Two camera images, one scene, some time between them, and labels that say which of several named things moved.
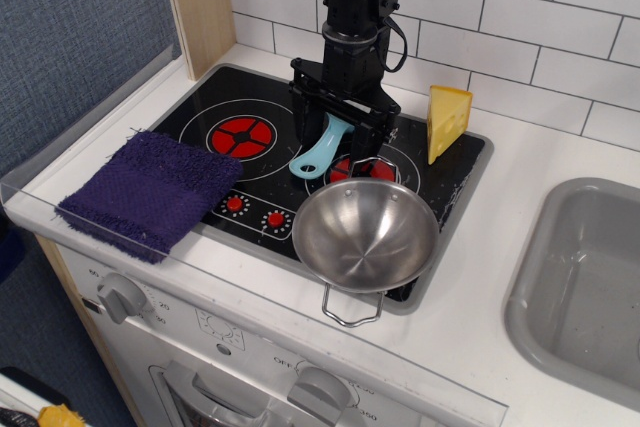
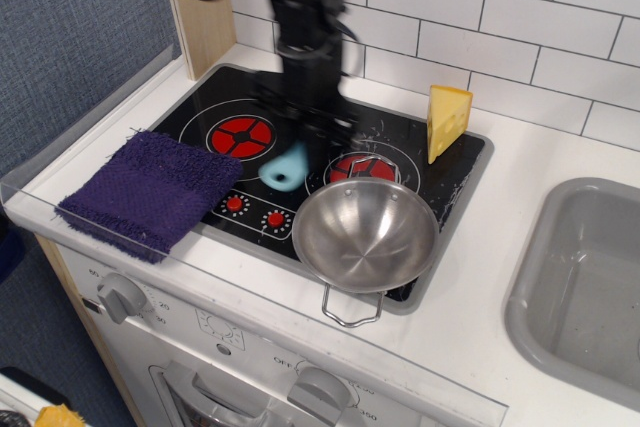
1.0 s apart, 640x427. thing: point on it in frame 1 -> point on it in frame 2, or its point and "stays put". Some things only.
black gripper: (349, 78) -> (308, 88)
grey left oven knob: (121, 297) stays put
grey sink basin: (573, 299) stays put
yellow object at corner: (59, 416) stays put
